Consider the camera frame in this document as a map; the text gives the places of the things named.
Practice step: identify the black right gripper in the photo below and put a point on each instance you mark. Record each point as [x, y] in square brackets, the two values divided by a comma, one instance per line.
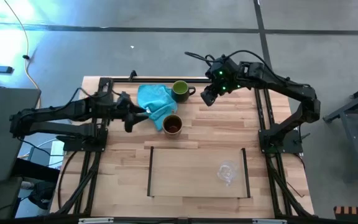
[225, 77]

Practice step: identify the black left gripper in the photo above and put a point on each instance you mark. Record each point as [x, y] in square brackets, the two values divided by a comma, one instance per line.
[113, 110]

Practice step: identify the blue cloth towel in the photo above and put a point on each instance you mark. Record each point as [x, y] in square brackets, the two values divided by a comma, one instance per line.
[155, 99]

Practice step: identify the black mug with green inside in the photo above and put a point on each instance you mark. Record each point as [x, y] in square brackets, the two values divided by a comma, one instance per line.
[180, 90]

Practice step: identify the speckled green brown ceramic cup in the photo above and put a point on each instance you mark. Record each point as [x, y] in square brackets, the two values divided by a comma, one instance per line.
[172, 126]

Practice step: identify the clear glass cup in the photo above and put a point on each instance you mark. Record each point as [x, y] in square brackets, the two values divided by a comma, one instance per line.
[227, 171]

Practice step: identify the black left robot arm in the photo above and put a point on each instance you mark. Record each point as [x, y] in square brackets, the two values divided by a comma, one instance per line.
[57, 110]

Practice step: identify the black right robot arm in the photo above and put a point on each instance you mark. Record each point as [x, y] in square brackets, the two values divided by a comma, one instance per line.
[306, 96]

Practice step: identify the black bag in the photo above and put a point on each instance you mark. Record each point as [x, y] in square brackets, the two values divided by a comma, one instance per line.
[42, 194]

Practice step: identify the grey desk panel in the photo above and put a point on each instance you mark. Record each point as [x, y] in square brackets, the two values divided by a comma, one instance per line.
[5, 133]

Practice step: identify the grey metal cart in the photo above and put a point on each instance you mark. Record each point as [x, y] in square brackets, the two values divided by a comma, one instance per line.
[353, 124]

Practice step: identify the orange black striped block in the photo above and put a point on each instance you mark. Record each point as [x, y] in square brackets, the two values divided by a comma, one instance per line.
[356, 212]

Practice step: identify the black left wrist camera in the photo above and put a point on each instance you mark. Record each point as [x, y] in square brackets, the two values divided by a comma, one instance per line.
[125, 97]

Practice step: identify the black aluminium table frame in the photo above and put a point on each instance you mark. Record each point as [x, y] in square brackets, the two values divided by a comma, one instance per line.
[154, 80]

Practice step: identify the silver metal bracket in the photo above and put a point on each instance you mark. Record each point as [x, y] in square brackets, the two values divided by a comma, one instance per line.
[95, 221]
[269, 221]

